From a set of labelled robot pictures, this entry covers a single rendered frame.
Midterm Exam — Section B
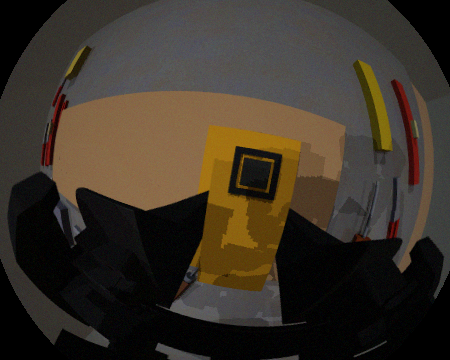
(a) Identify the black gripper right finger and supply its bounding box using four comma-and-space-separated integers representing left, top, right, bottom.
274, 208, 402, 324

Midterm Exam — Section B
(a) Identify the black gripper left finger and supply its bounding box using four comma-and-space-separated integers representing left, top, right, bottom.
76, 187, 209, 309

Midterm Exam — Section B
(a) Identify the tan wooden floor panel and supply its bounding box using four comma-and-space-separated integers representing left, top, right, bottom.
53, 91, 346, 232

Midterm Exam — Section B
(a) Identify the long red flat bar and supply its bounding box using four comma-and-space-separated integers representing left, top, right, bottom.
392, 79, 420, 184
46, 93, 65, 165

